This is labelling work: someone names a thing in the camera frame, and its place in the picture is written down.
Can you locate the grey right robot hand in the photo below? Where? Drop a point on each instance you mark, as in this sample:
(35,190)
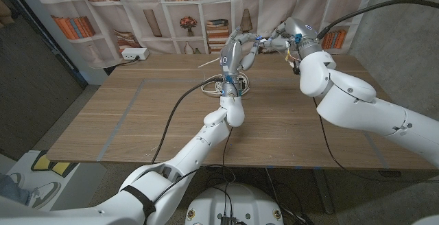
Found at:
(296,31)

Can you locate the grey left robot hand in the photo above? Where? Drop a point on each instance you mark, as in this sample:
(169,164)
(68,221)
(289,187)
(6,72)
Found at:
(230,58)

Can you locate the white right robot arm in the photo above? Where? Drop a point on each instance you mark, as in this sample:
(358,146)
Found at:
(350,105)

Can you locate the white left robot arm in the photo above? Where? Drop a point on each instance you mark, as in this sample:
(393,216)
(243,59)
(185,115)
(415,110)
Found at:
(192,156)

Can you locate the printed bookshelf backdrop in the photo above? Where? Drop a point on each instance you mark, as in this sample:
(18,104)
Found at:
(171,9)

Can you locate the white power strip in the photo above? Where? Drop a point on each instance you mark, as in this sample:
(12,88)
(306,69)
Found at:
(134,53)

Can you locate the grey tape outline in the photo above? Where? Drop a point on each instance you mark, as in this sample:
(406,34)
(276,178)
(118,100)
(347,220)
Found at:
(118,125)

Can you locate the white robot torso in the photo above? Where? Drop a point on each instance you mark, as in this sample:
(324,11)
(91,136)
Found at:
(240,204)

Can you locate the grey perforated metal cabinet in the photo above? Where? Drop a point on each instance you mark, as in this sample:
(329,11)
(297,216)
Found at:
(31,88)

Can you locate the white sneaker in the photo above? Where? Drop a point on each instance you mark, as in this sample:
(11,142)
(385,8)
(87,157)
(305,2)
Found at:
(44,192)

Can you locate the person's leg in jeans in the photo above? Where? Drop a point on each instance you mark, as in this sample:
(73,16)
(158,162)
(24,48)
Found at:
(12,192)

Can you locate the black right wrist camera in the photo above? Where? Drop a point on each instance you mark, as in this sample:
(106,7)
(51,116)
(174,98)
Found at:
(296,68)

